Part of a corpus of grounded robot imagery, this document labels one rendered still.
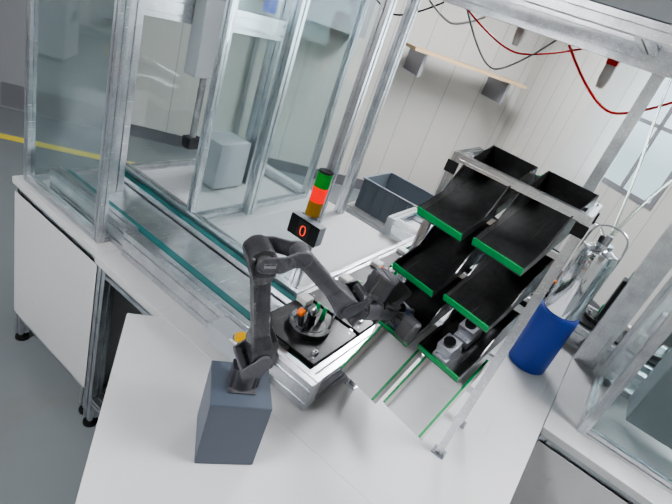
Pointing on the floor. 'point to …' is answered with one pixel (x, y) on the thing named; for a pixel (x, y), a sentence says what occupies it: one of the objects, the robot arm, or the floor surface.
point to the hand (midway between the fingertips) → (400, 310)
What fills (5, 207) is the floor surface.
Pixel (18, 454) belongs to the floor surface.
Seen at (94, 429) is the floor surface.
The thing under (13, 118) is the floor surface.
